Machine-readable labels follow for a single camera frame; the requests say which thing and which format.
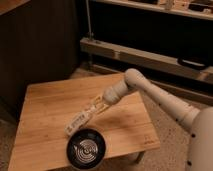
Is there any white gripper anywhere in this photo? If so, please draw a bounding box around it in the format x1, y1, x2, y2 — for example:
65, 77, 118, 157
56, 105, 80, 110
89, 80, 129, 114

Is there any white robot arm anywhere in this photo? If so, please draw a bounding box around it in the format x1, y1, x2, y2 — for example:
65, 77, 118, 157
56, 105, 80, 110
91, 68, 200, 131

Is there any black ceramic bowl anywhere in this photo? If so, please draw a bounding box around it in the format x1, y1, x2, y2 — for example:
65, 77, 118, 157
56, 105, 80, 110
66, 129, 106, 170

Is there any long beige case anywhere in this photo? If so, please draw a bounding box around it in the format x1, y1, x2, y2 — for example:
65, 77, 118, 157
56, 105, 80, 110
80, 37, 213, 84

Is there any wooden table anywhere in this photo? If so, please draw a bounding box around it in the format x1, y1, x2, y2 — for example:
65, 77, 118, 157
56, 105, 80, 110
8, 74, 160, 171

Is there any metal pole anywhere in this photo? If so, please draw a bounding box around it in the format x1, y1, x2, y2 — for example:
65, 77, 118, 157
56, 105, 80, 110
86, 0, 93, 40

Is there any wooden shelf board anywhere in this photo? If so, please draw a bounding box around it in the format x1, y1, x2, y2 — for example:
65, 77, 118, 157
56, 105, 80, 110
93, 0, 213, 21

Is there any black case handle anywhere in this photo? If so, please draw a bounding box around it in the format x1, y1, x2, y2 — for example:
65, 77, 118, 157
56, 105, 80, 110
177, 58, 209, 70

